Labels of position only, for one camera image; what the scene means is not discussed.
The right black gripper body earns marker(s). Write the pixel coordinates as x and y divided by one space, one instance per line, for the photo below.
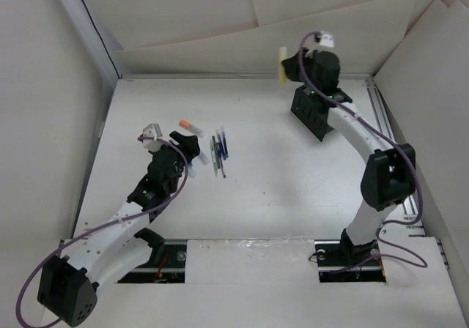
295 72

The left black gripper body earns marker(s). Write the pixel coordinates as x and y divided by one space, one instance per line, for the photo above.
179 163

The yellow highlighter marker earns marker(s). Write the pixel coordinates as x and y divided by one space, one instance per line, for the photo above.
282 55

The blue cap clear marker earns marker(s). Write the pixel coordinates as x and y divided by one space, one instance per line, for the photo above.
204 159

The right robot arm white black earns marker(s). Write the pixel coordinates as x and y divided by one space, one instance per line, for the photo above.
344 118

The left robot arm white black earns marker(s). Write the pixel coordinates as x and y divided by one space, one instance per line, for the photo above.
71 283

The orange cap clear marker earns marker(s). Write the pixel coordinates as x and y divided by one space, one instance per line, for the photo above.
192 128

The green grey pen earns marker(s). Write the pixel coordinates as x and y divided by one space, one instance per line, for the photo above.
218 162

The green cap clear marker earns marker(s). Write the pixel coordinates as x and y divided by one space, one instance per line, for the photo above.
192 172

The dark blue pen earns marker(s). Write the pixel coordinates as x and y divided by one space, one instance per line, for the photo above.
224 143

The black two-compartment pen holder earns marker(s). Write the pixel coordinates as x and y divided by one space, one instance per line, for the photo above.
312 111

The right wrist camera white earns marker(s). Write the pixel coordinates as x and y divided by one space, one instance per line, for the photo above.
324 39

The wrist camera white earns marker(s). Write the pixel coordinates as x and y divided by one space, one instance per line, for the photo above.
324 39
150 137

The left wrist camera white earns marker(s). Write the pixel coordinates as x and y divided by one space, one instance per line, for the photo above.
150 137

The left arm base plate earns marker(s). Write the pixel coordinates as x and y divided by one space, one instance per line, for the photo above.
166 266

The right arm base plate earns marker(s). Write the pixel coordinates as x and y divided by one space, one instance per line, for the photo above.
338 261

